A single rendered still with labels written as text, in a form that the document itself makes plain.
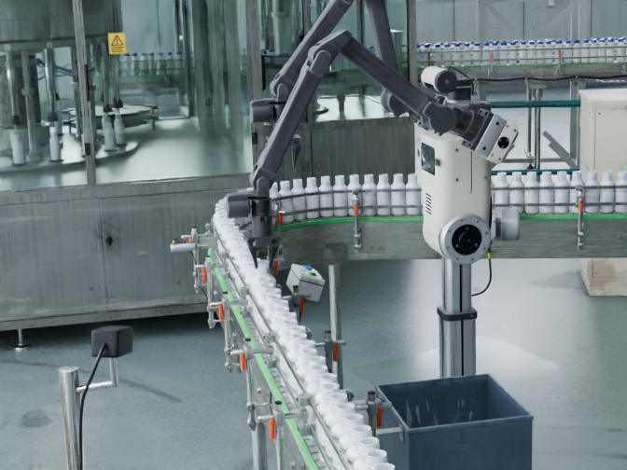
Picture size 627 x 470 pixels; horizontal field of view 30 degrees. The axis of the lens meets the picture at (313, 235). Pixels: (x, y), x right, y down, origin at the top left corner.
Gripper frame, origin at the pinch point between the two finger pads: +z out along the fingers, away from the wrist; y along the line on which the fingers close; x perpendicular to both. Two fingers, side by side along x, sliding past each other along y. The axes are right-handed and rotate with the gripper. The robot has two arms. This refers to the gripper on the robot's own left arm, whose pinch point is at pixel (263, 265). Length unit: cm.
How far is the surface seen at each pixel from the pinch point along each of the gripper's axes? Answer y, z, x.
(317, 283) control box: 18.0, 9.7, 11.3
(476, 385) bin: 50, 26, -41
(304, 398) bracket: -5, 7, -87
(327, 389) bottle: -2, 2, -96
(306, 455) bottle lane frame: -5, 19, -90
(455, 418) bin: 44, 34, -41
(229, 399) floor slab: 13, 120, 207
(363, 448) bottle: -1, 2, -125
